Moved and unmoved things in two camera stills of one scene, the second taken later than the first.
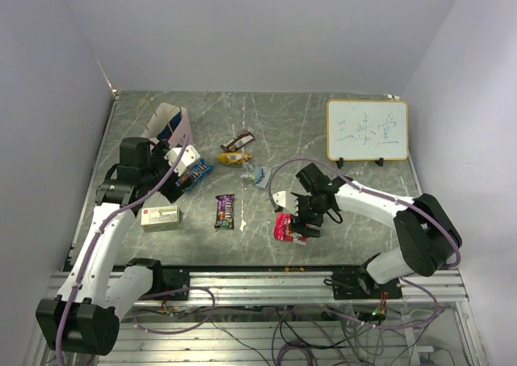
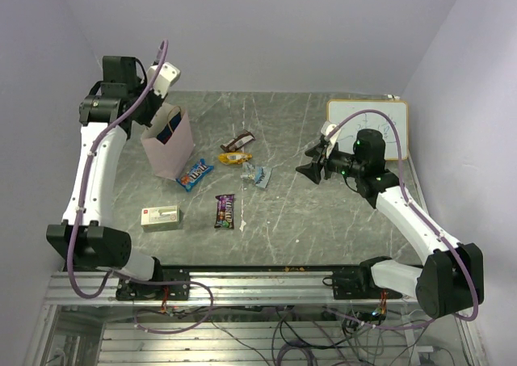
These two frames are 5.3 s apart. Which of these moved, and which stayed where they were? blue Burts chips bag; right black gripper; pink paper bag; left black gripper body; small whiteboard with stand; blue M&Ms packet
Moved: left black gripper body; right black gripper
Stayed: small whiteboard with stand; blue M&Ms packet; pink paper bag; blue Burts chips bag
